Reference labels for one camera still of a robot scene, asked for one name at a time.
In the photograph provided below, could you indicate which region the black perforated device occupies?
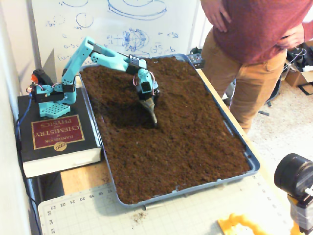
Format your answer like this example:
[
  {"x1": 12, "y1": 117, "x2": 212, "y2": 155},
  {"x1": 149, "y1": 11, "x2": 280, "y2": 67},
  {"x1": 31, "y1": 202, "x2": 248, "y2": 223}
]
[{"x1": 187, "y1": 54, "x2": 206, "y2": 69}]

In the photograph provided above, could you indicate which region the grey gridded cutting mat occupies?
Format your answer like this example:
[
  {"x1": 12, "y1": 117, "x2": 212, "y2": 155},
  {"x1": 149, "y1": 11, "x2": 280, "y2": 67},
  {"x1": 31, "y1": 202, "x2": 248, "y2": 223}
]
[{"x1": 38, "y1": 171, "x2": 294, "y2": 235}]

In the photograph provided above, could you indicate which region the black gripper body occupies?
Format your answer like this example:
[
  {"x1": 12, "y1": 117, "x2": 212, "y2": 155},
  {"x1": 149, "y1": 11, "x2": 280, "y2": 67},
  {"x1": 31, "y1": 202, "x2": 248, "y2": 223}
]
[{"x1": 136, "y1": 87, "x2": 161, "y2": 101}]

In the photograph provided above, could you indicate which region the cardboard box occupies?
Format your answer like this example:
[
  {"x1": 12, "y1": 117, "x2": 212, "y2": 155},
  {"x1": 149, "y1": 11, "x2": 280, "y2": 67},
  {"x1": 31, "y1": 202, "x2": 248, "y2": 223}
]
[{"x1": 285, "y1": 40, "x2": 313, "y2": 88}]

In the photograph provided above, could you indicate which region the whiteboard with blue sketches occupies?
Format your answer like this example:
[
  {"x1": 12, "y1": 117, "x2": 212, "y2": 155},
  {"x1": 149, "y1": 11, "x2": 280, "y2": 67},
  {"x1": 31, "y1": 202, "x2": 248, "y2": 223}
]
[{"x1": 30, "y1": 0, "x2": 203, "y2": 68}]

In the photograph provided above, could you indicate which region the yellow grey camera stand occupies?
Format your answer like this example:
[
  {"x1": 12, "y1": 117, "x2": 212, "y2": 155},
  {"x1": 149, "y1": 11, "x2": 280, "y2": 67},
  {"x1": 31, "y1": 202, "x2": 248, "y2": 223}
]
[{"x1": 287, "y1": 190, "x2": 313, "y2": 235}]

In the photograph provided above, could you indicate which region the black tangled equipment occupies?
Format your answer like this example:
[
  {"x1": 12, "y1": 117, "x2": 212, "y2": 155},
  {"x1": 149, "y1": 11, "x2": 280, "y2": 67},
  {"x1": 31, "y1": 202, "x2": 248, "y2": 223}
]
[{"x1": 283, "y1": 40, "x2": 313, "y2": 71}]

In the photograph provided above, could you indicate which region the yellow plastic frame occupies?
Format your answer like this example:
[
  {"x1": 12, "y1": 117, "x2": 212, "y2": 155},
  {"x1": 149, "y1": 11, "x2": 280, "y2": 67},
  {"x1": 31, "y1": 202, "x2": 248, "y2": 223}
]
[{"x1": 217, "y1": 212, "x2": 272, "y2": 235}]

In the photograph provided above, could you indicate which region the person in red sweater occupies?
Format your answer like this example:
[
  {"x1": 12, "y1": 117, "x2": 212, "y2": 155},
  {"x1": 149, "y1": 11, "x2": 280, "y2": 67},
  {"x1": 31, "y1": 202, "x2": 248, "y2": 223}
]
[{"x1": 199, "y1": 0, "x2": 313, "y2": 134}]

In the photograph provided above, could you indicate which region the black cable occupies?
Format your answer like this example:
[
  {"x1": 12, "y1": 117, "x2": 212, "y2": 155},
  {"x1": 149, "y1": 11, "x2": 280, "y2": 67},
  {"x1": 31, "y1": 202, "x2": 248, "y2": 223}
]
[{"x1": 16, "y1": 137, "x2": 42, "y2": 235}]

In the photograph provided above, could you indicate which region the brown soil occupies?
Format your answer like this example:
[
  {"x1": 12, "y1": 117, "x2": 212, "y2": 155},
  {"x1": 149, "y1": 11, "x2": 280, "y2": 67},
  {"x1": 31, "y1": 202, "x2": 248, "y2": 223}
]
[{"x1": 80, "y1": 56, "x2": 251, "y2": 205}]

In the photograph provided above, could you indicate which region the person's left forearm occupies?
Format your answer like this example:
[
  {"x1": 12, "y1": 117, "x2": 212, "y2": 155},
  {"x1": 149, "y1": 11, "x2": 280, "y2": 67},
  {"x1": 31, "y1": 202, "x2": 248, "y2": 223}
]
[{"x1": 300, "y1": 19, "x2": 313, "y2": 42}]

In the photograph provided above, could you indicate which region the blue cable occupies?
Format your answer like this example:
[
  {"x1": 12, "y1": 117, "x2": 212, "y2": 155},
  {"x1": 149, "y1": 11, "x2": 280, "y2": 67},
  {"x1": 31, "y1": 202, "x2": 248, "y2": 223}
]
[{"x1": 14, "y1": 94, "x2": 34, "y2": 142}]

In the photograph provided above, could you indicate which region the black chemistry handbook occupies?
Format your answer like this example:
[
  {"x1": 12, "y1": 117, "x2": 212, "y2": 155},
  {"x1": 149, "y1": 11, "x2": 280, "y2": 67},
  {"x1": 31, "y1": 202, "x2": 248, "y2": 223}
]
[{"x1": 17, "y1": 88, "x2": 103, "y2": 178}]

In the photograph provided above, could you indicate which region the silver blade gripper finger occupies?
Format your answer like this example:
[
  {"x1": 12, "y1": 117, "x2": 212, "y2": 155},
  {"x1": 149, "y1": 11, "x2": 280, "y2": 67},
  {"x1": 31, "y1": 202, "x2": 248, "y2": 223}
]
[{"x1": 140, "y1": 96, "x2": 158, "y2": 128}]

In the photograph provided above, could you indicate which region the black round camera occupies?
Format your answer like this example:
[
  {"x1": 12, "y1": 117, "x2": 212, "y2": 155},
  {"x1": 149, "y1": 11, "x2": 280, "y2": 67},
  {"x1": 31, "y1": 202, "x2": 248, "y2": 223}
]
[{"x1": 273, "y1": 153, "x2": 313, "y2": 199}]

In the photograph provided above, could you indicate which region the person's right hand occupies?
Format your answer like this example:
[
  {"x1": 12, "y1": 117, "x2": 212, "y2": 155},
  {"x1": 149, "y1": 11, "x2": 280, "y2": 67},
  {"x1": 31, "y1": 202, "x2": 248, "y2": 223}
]
[{"x1": 201, "y1": 0, "x2": 232, "y2": 32}]

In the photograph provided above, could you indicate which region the blue plastic tray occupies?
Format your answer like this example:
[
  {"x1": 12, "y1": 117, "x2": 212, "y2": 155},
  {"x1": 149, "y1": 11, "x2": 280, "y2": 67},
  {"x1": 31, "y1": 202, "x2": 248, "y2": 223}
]
[{"x1": 78, "y1": 53, "x2": 261, "y2": 209}]

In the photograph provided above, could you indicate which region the person's left hand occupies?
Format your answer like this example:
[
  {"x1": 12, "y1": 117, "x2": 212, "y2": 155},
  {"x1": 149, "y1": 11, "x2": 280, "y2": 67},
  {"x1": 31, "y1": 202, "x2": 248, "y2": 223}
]
[{"x1": 277, "y1": 23, "x2": 306, "y2": 48}]

